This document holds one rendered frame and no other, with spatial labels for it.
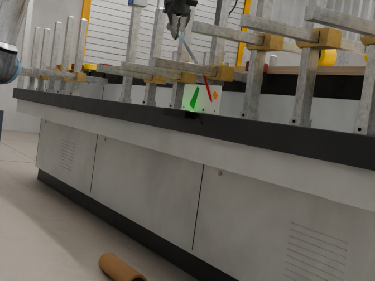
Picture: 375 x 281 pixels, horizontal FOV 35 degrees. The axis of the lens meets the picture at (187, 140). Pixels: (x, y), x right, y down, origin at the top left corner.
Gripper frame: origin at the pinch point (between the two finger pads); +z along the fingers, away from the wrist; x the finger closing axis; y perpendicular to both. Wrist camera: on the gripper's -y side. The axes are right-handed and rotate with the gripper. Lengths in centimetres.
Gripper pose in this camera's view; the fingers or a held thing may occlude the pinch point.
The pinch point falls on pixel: (176, 35)
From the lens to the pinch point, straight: 222.8
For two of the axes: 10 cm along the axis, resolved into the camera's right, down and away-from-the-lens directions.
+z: -1.3, 9.9, 0.5
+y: -4.9, -1.1, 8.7
